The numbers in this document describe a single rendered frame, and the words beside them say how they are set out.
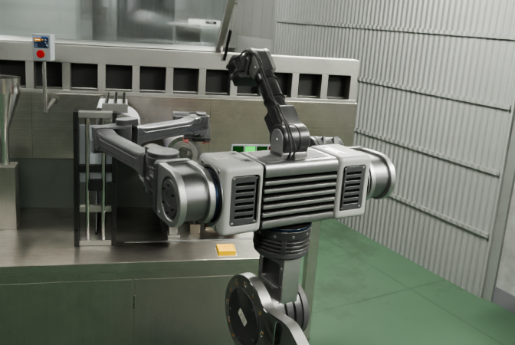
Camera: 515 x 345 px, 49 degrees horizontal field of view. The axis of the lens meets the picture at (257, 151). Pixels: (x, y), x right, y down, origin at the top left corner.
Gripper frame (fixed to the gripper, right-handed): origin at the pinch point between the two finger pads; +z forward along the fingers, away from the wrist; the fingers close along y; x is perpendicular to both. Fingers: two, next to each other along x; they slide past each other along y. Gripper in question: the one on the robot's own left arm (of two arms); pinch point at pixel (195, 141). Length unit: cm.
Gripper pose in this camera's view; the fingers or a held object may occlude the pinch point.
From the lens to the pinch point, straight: 224.0
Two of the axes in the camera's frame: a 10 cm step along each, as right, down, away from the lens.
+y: 9.8, 0.2, 2.0
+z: -1.8, 4.4, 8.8
